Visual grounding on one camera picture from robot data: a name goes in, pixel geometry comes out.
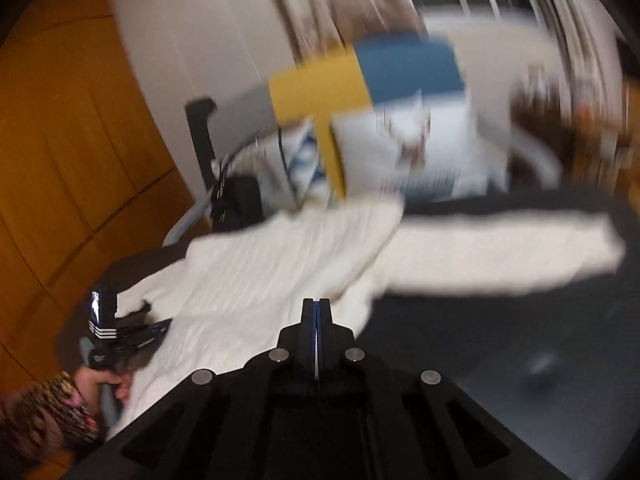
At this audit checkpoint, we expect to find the deer print pillow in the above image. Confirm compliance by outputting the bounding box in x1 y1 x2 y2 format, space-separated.
332 95 506 196

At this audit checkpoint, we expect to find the striped beige curtain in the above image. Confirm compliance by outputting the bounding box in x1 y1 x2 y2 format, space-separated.
530 0 626 86

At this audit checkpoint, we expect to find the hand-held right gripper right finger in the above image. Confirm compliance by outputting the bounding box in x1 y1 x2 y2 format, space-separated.
316 298 571 480

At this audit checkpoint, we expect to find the wooden side table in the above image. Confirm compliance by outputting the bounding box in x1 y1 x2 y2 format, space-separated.
510 75 626 181

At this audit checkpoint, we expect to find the white knit sweater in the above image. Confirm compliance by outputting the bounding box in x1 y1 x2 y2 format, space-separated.
107 195 626 441

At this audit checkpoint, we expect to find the grey yellow blue sofa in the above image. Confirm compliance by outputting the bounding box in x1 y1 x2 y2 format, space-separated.
165 35 561 246

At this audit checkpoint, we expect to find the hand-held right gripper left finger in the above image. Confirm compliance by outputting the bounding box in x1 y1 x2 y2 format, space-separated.
65 298 316 480

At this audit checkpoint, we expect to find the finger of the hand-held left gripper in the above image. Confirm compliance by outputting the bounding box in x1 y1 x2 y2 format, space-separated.
120 316 174 356

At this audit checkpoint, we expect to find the person's left forearm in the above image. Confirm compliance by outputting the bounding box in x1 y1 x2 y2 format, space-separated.
0 370 101 466

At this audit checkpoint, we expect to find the person's left hand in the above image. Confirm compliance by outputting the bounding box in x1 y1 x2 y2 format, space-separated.
75 360 138 403

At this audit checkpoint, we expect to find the black handbag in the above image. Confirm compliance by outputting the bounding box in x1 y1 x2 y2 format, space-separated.
210 175 266 233

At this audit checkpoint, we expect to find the triangle print pillow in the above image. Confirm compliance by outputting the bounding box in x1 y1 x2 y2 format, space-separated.
215 125 333 211

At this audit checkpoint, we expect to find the wooden wardrobe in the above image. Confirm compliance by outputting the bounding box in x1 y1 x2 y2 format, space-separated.
0 0 196 456

